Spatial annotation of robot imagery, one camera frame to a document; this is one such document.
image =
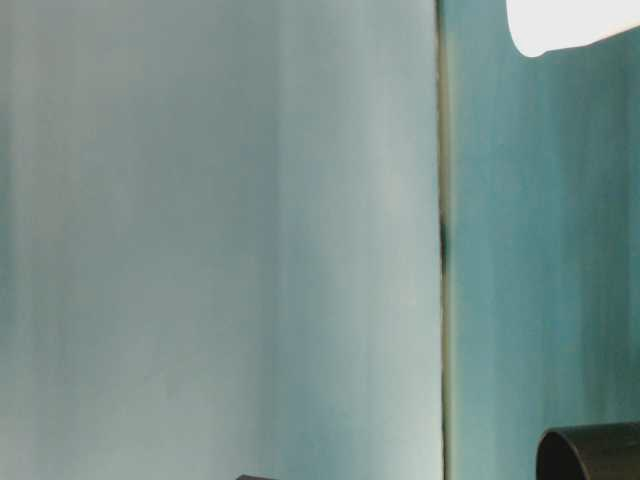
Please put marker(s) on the white paper cup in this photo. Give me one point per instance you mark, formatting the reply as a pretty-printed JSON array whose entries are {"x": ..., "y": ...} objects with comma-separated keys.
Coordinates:
[{"x": 550, "y": 25}]

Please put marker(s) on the blue-green table cloth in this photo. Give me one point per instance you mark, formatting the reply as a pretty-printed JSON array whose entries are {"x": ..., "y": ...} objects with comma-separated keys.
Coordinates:
[{"x": 540, "y": 250}]

